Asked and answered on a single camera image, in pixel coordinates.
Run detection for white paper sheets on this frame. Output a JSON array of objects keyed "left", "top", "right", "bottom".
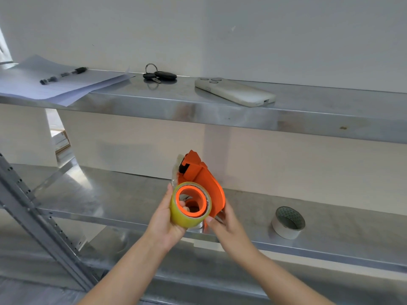
[{"left": 0, "top": 54, "right": 137, "bottom": 107}]

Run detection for black car keys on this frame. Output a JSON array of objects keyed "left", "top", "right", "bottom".
[{"left": 143, "top": 63, "right": 177, "bottom": 84}]

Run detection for yellow clear tape roll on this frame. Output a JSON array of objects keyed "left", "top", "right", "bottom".
[{"left": 170, "top": 182, "right": 212, "bottom": 229}]

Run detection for person's right hand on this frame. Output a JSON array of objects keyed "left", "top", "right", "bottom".
[{"left": 205, "top": 201, "right": 256, "bottom": 255}]

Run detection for cardboard box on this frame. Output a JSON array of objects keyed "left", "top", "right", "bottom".
[{"left": 50, "top": 129, "right": 71, "bottom": 155}]

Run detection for person's left forearm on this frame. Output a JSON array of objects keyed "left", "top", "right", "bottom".
[{"left": 78, "top": 233, "right": 169, "bottom": 305}]

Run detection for person's left hand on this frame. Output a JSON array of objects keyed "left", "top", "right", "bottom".
[{"left": 145, "top": 183, "right": 187, "bottom": 253}]

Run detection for white tape roll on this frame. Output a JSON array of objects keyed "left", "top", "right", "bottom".
[{"left": 272, "top": 206, "right": 306, "bottom": 240}]

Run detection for black marker pen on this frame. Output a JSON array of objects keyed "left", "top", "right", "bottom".
[{"left": 40, "top": 67, "right": 88, "bottom": 85}]

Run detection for metal shelving rack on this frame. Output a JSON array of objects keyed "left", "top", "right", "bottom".
[{"left": 0, "top": 62, "right": 407, "bottom": 305}]

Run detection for white phone in case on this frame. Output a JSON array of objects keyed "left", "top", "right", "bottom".
[{"left": 195, "top": 77, "right": 276, "bottom": 108}]

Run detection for person's right forearm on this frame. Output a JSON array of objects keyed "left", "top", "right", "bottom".
[{"left": 224, "top": 246, "right": 336, "bottom": 305}]

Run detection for orange tape dispenser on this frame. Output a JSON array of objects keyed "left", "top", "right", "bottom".
[{"left": 172, "top": 150, "right": 226, "bottom": 232}]

